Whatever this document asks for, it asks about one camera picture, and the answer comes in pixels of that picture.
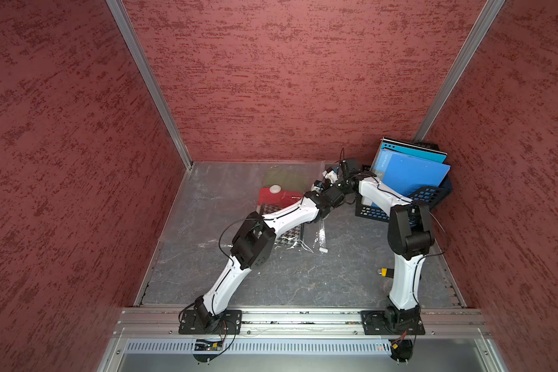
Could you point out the green knitted scarf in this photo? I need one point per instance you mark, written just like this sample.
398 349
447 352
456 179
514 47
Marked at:
289 178

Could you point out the yellow black screwdriver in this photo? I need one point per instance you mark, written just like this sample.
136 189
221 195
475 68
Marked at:
386 272

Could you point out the left aluminium corner post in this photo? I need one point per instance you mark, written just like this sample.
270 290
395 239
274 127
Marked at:
132 41

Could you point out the blue perforated file rack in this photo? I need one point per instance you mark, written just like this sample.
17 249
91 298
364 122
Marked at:
414 197

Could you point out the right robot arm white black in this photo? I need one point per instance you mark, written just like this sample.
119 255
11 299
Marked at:
409 234

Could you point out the teal notebook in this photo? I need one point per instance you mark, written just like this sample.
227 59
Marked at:
426 151

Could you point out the right aluminium corner post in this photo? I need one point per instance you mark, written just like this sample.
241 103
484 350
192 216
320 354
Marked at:
478 32

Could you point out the perforated metal vent strip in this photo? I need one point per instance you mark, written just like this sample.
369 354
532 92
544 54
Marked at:
328 347

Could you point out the aluminium corner post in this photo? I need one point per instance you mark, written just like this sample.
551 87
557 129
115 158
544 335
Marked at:
132 41
478 32

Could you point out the clear plastic vacuum bag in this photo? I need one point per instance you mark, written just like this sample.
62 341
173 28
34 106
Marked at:
209 204

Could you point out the white round bag valve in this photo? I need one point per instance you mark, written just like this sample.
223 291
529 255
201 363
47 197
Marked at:
275 189

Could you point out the houndstooth black white scarf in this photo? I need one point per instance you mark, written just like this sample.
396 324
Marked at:
290 238

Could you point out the aluminium front rail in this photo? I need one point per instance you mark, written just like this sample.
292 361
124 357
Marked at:
268 322

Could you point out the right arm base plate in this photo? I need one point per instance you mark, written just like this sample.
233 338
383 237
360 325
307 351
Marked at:
391 322

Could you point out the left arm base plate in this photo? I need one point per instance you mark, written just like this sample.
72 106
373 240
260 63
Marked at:
226 323

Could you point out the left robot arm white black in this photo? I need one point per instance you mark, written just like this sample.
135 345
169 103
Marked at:
254 241

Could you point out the blue folder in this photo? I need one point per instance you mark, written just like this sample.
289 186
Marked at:
405 173

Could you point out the red knitted scarf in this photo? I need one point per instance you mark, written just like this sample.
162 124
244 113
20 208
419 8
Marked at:
283 199

